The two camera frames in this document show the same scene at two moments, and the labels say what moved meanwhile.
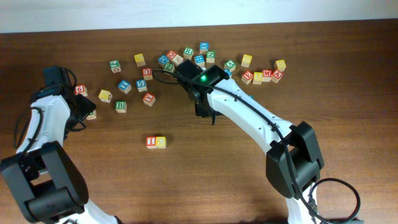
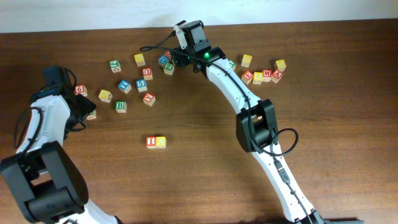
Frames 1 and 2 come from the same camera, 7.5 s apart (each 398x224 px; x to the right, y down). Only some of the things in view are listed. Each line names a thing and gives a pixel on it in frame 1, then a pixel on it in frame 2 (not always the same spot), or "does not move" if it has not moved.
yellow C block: (161, 142) does not move
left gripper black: (86, 107) does not move
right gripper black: (200, 108) to (181, 60)
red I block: (151, 142) does not move
